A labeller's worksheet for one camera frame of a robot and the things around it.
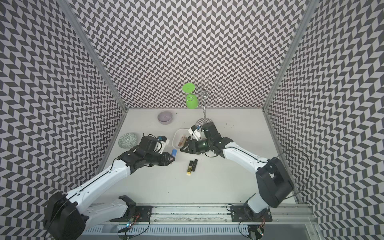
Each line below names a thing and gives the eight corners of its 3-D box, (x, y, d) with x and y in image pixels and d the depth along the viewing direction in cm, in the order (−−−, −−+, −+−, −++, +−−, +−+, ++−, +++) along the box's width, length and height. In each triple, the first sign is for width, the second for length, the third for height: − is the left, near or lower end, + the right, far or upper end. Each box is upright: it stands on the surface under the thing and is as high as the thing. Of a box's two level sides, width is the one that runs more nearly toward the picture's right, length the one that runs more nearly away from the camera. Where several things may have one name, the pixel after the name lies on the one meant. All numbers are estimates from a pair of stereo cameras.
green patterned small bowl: (118, 149, 97) (115, 146, 94) (123, 135, 104) (121, 132, 101) (133, 149, 97) (131, 146, 94) (138, 135, 104) (136, 132, 101)
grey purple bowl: (157, 121, 112) (155, 117, 108) (164, 114, 117) (162, 109, 113) (169, 127, 109) (168, 122, 105) (176, 119, 114) (175, 114, 110)
